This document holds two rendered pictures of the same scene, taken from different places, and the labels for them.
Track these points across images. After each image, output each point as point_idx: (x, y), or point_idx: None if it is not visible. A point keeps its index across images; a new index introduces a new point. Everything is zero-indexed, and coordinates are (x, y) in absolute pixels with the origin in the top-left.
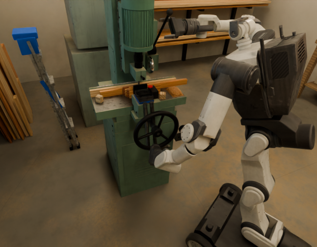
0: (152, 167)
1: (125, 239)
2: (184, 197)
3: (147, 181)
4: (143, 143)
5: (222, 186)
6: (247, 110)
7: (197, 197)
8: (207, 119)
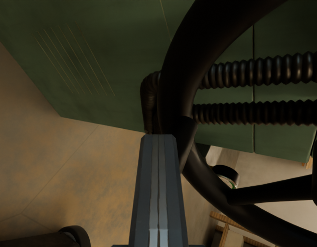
0: (79, 84)
1: None
2: (34, 163)
3: (42, 71)
4: (160, 45)
5: (80, 235)
6: None
7: (42, 187)
8: None
